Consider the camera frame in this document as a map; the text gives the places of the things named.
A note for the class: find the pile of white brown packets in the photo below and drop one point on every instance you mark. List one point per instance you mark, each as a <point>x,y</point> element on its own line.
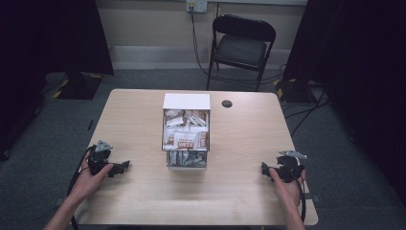
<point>185,131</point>

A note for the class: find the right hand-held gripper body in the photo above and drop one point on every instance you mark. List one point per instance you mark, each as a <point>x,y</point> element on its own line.
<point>289,167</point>

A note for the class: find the dark curtain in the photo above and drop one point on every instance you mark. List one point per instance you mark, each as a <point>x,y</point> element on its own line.
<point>360,80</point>
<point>48,48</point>

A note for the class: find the person's left hand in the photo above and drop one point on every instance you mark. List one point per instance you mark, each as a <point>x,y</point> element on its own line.
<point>87,183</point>

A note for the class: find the black table grommet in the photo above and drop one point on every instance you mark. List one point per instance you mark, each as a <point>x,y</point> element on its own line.
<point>227,103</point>

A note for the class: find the person's right hand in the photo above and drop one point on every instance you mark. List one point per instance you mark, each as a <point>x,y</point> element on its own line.
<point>288,191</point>

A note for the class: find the black folding chair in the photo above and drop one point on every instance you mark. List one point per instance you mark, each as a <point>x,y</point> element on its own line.
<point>241,48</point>

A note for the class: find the clear plastic drawer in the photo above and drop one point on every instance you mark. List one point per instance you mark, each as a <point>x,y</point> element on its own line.
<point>186,148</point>
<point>186,167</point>

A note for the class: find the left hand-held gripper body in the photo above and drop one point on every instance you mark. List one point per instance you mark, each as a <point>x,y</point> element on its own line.
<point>99,156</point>

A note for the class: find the pile of silver packets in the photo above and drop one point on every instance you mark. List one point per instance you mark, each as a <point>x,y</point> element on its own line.
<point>186,158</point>

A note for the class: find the black stand base yellow tape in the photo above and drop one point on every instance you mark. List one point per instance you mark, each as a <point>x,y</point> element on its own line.
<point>79,86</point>
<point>292,91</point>

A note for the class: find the white box lid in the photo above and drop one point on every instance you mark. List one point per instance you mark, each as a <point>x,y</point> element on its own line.
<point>186,101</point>

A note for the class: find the white wall outlet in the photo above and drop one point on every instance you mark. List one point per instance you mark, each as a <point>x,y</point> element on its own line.
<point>196,5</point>

